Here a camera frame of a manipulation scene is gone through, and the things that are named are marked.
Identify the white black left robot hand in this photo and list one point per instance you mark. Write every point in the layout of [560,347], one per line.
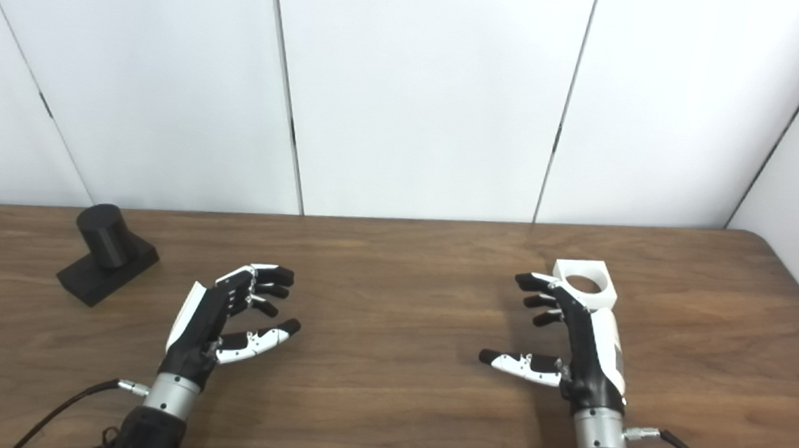
[199,322]

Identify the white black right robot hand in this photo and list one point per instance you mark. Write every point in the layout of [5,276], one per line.
[590,364]

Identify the white square piece with hole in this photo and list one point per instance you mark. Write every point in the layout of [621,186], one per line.
[605,299]

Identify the black peg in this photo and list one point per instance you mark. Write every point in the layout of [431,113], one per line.
[106,239]

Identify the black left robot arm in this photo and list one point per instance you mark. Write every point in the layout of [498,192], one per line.
[152,439]

